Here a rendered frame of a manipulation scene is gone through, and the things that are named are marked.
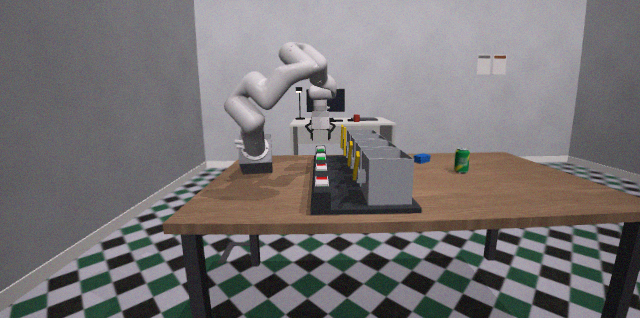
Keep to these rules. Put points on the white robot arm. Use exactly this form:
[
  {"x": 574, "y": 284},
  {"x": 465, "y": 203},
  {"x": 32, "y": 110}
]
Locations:
[{"x": 267, "y": 92}]

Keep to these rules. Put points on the green drink can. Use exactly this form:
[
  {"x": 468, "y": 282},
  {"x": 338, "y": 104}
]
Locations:
[{"x": 461, "y": 164}]

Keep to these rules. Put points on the blue plastic box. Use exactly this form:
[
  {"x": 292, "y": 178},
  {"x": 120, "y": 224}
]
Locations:
[{"x": 422, "y": 158}]

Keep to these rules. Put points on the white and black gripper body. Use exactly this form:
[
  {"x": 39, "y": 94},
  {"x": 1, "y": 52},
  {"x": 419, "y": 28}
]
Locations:
[{"x": 320, "y": 123}]

